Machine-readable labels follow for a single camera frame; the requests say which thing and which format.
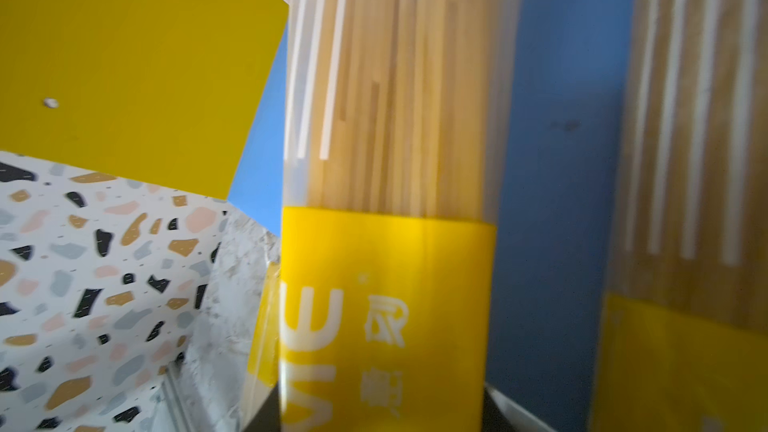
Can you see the yellow Pastatime bag large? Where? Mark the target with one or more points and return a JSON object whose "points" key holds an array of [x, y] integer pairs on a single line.
{"points": [[396, 130]]}

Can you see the yellow shelf pink blue boards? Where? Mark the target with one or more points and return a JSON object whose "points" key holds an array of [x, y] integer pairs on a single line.
{"points": [[165, 89]]}

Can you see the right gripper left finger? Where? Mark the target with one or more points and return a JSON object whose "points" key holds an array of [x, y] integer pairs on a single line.
{"points": [[267, 419]]}

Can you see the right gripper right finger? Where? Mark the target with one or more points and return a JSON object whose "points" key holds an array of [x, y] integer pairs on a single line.
{"points": [[500, 413]]}

